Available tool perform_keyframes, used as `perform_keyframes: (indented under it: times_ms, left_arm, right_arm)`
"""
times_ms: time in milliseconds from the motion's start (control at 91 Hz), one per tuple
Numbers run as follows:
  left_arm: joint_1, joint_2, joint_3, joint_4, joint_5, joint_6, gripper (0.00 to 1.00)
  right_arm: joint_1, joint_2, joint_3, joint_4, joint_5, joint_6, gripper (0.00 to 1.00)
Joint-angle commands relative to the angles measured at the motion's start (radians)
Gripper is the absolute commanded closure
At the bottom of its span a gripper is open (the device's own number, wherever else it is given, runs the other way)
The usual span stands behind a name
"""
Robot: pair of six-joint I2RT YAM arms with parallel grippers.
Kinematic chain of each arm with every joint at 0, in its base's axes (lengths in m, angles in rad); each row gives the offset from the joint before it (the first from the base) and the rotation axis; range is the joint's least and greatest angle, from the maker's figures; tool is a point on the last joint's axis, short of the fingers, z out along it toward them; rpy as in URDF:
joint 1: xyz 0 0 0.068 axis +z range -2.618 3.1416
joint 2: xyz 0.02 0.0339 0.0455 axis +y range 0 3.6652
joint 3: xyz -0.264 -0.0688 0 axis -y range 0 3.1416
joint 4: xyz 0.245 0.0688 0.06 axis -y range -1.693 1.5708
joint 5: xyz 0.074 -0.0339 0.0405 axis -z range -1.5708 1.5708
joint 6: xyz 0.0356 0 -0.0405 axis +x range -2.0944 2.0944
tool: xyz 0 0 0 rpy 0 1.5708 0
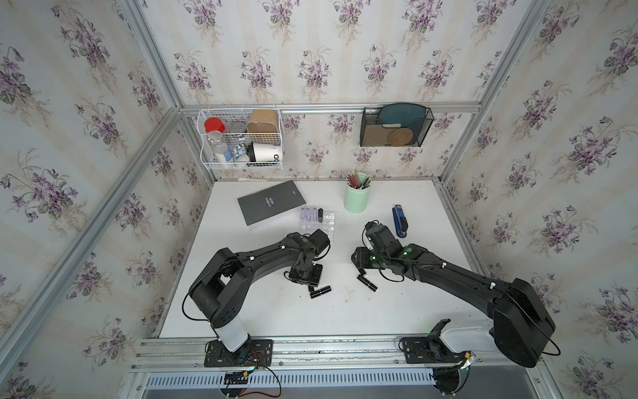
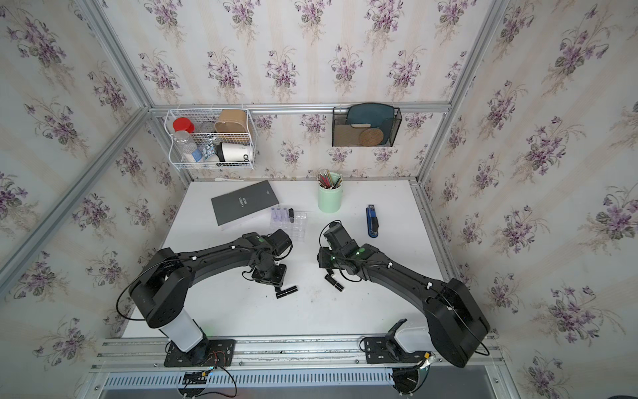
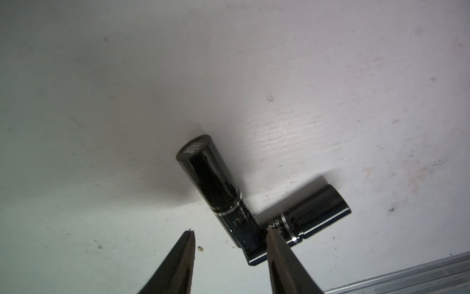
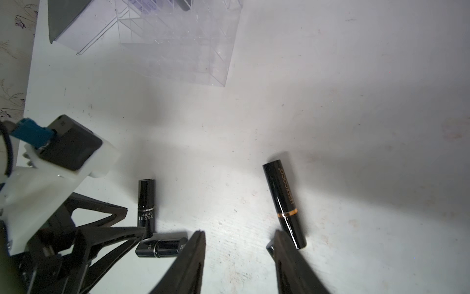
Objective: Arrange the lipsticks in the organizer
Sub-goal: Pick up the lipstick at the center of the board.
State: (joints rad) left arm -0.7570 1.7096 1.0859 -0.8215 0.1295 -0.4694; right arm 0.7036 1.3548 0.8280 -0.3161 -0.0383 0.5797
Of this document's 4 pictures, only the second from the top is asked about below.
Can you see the brown cardboard box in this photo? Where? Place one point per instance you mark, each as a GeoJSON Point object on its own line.
{"type": "Point", "coordinates": [232, 121]}

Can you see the green pen cup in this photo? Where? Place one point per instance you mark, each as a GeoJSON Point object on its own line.
{"type": "Point", "coordinates": [330, 191]}

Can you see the round cork coaster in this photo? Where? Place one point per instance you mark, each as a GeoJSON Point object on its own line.
{"type": "Point", "coordinates": [371, 137]}

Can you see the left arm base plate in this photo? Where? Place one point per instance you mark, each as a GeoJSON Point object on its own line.
{"type": "Point", "coordinates": [208, 353]}

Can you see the dark grey book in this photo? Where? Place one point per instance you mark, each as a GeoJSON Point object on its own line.
{"type": "Point", "coordinates": [243, 203]}

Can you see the clear plastic bottle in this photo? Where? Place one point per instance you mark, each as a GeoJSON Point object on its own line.
{"type": "Point", "coordinates": [188, 147]}

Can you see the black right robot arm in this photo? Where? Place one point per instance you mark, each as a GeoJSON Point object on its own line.
{"type": "Point", "coordinates": [456, 323]}

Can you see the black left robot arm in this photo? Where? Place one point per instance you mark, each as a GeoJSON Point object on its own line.
{"type": "Point", "coordinates": [160, 290]}

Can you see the white wire basket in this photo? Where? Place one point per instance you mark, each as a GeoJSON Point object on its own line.
{"type": "Point", "coordinates": [207, 138]}

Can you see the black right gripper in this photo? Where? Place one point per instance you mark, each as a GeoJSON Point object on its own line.
{"type": "Point", "coordinates": [321, 258]}

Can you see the white black cylinder device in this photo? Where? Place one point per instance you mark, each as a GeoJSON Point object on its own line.
{"type": "Point", "coordinates": [234, 153]}

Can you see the clear acrylic lipstick organizer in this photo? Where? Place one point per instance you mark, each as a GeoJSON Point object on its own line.
{"type": "Point", "coordinates": [297, 230]}

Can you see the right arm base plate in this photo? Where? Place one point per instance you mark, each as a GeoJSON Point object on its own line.
{"type": "Point", "coordinates": [382, 350]}

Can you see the red lid jar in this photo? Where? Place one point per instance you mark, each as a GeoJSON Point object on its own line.
{"type": "Point", "coordinates": [183, 124]}

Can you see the black mesh wall holder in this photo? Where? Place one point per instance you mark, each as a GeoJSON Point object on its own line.
{"type": "Point", "coordinates": [344, 135]}

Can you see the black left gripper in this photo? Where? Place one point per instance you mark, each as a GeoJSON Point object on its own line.
{"type": "Point", "coordinates": [277, 283]}

